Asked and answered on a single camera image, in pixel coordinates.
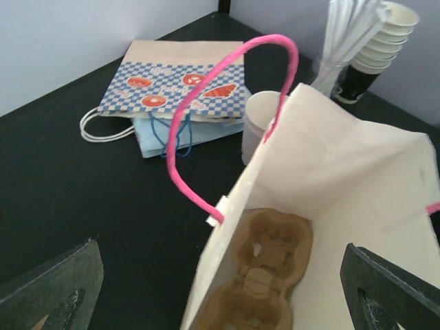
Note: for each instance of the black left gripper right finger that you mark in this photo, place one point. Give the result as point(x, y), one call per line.
point(381, 295)

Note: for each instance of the cream pink Cakes paper bag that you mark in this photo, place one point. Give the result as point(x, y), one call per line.
point(370, 184)

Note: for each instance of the brown pulp cup carrier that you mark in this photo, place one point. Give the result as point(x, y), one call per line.
point(270, 251)

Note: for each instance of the tall white paper cup stack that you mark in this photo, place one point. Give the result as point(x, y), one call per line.
point(382, 49)

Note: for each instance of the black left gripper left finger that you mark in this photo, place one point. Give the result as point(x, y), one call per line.
point(59, 294)

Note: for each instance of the blue checkered bakery paper bag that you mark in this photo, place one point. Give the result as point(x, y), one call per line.
point(155, 76)

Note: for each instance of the light blue paper bag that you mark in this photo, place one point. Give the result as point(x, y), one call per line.
point(152, 134)

